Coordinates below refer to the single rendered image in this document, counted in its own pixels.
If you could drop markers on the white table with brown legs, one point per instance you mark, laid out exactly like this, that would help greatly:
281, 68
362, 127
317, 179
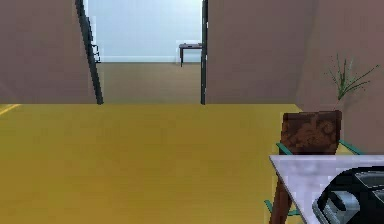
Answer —
301, 173

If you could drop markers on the brown chair with green frame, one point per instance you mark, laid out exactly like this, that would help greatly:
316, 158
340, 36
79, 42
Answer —
311, 132

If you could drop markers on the green house plant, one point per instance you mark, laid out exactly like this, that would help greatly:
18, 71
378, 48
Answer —
344, 80

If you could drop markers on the dark brown table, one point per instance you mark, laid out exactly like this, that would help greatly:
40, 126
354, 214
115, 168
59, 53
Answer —
190, 46

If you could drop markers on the black toaster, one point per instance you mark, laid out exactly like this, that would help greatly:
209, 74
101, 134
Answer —
356, 196

